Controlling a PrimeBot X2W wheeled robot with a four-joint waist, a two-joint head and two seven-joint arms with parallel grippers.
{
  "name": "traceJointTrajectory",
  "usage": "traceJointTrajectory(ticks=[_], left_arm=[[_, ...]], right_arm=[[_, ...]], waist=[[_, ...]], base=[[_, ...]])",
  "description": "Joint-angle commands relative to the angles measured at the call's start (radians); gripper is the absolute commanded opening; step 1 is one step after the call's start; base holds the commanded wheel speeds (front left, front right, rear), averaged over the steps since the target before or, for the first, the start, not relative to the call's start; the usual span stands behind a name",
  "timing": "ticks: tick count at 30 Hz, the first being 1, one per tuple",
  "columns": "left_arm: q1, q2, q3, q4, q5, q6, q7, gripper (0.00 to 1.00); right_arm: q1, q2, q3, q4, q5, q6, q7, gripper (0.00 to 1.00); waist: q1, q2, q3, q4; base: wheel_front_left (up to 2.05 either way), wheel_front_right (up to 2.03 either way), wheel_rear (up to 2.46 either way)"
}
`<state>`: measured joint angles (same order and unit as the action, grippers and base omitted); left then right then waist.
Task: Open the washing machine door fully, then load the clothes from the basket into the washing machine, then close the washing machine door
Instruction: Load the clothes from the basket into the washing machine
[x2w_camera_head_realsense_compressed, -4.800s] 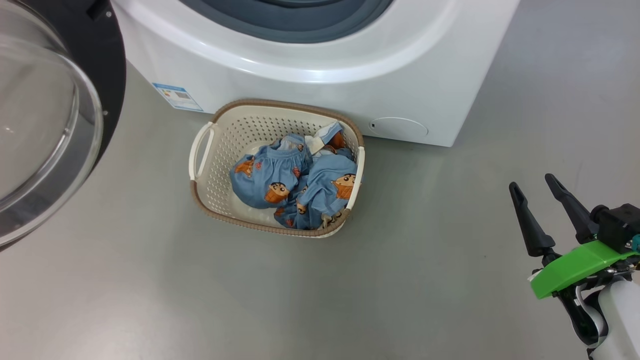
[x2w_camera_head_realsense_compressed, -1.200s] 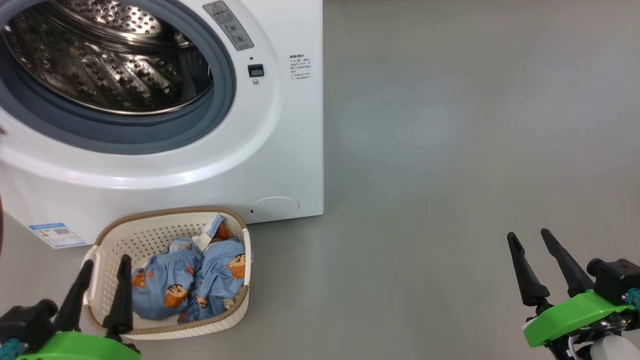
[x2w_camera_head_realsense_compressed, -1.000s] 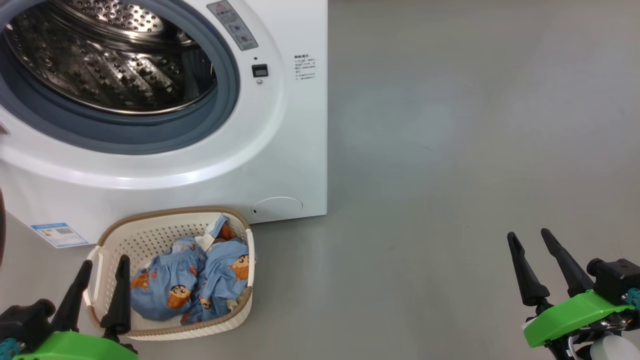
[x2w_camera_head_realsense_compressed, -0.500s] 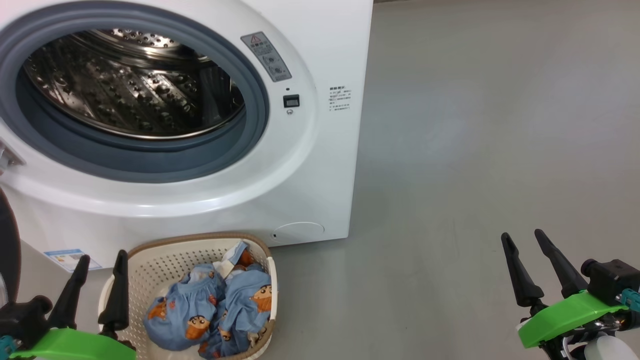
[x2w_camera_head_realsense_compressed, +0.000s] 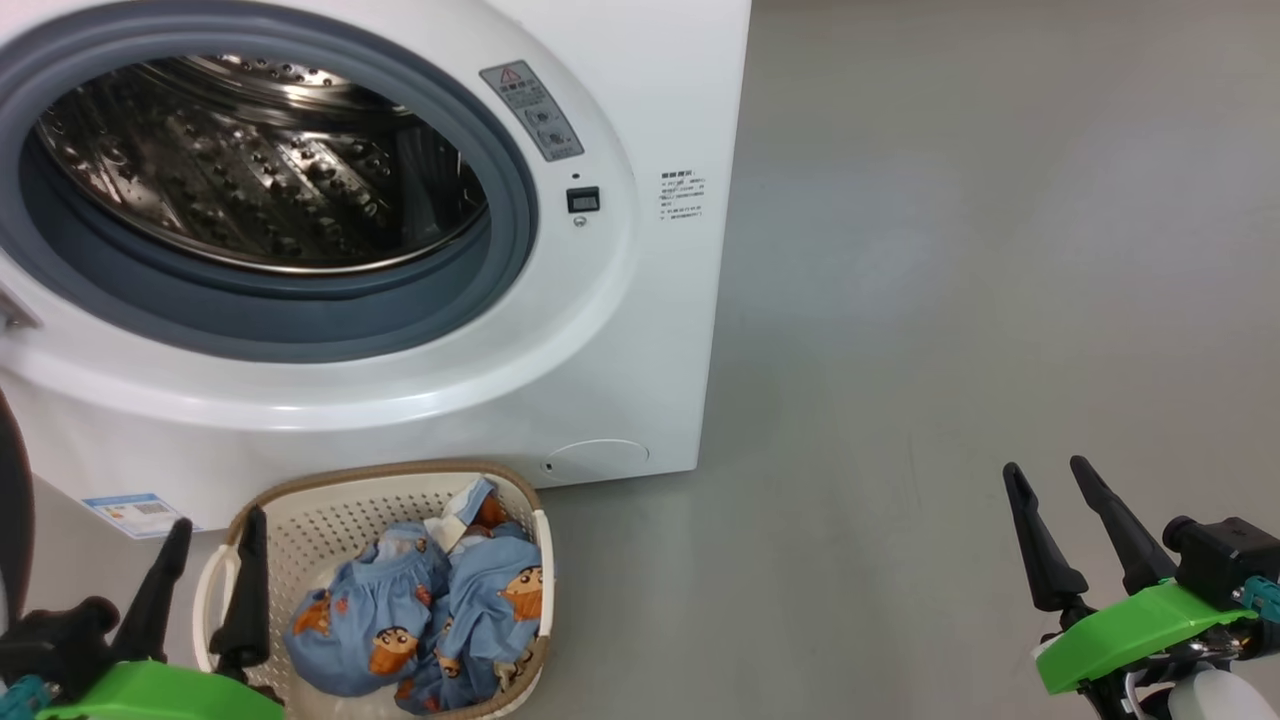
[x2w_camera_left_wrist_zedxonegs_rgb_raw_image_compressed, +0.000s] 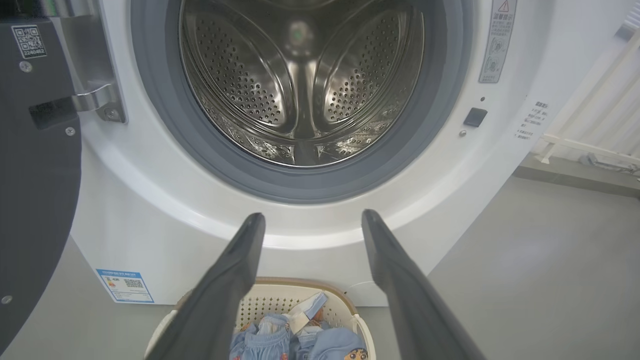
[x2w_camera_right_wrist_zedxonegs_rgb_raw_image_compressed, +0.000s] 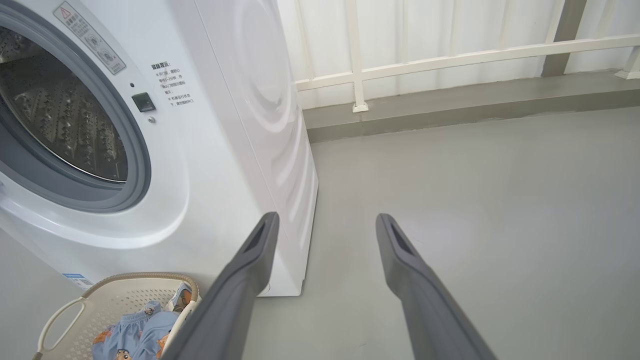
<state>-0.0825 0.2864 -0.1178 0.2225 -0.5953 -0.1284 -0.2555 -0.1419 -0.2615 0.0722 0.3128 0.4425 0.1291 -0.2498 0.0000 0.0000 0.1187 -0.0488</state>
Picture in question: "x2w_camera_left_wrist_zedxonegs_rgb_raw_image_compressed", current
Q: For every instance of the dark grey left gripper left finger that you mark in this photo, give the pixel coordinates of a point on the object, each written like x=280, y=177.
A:
x=210, y=310

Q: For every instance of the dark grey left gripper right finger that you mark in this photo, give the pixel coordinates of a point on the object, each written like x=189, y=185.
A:
x=420, y=315

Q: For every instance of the blue garment with cream lining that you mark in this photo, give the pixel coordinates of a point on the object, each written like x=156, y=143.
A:
x=262, y=340

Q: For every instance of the blue cartoon print garment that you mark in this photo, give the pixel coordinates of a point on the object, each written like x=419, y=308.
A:
x=330, y=345

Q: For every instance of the dark round washer door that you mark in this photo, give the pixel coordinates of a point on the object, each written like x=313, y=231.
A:
x=35, y=190

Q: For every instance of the white front-load washing machine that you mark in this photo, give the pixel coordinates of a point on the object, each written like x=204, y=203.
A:
x=150, y=210

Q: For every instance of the black door latch socket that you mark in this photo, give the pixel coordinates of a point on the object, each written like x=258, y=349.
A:
x=475, y=117

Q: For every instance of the stainless steel washing machine drum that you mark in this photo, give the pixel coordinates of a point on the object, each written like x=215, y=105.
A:
x=240, y=75

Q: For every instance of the cream perforated laundry basket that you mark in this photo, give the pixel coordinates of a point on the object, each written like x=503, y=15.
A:
x=280, y=300

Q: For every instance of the blue energy label sticker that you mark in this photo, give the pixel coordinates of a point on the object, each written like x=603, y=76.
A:
x=125, y=286

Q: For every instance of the grey warning label sticker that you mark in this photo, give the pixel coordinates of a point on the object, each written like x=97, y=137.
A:
x=497, y=45

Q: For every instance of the white QR code sticker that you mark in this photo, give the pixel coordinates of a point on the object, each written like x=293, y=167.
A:
x=28, y=41

